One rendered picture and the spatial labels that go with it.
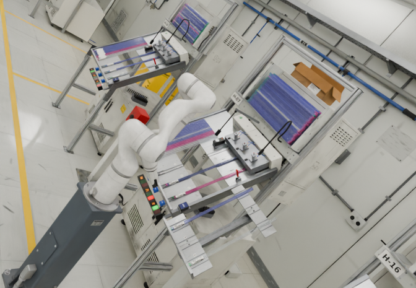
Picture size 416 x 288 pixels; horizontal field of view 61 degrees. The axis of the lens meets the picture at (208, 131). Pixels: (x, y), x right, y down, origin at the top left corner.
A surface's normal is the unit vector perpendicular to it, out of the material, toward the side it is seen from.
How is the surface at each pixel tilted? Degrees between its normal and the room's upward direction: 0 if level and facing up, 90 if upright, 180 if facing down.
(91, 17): 90
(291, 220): 90
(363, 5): 90
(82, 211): 90
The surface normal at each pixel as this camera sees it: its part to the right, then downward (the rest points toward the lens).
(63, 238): -0.56, -0.19
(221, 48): 0.44, 0.59
